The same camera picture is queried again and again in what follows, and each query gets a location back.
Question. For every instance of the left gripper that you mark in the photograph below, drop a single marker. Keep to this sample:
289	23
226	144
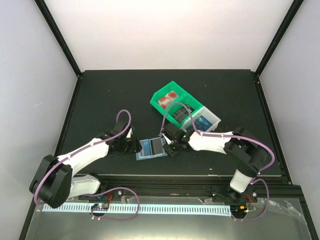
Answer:
135	147

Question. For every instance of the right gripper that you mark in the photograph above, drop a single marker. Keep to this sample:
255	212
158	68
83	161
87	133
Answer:
170	152

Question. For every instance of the green bin with black cards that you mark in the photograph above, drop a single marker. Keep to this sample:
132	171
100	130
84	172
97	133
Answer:
188	99

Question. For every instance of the blue card holder wallet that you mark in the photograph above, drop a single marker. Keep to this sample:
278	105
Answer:
139	157

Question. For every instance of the white bin with blue cards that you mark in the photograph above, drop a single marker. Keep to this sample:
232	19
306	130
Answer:
204	111

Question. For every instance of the green bin with red cards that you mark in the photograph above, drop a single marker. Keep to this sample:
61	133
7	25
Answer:
171	86

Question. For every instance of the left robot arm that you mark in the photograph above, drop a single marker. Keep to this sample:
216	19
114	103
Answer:
55	180

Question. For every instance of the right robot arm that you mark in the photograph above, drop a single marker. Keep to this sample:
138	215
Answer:
250	156

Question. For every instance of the black credit card stack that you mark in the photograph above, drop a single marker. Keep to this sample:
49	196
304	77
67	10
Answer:
181	114

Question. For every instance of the blue credit card stack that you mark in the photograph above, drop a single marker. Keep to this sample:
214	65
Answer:
202	124

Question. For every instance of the red white credit card stack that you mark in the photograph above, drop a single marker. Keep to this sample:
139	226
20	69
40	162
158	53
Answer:
164	101

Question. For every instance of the left small circuit board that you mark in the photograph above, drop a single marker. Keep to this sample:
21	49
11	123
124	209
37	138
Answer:
99	208

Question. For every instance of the small circuit board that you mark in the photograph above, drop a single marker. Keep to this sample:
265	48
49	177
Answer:
243	209
99	208

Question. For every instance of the right small circuit board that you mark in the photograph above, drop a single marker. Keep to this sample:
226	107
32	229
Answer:
243	209

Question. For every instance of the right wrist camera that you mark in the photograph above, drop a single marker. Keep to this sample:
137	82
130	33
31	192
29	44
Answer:
167	140

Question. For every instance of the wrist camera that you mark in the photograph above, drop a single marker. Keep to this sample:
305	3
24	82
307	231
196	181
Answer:
167	140
130	133

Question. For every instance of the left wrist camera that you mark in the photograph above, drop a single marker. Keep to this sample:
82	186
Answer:
130	133

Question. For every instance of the white slotted cable duct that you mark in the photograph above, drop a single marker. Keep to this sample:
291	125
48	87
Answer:
155	209

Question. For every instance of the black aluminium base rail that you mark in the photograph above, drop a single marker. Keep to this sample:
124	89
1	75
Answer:
220	191

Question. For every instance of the left black frame post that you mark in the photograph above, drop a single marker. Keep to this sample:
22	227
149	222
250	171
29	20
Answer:
49	19

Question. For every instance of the black frame post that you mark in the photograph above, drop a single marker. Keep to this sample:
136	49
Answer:
282	29
49	19

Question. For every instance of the right black frame post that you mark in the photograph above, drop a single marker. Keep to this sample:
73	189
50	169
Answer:
282	29

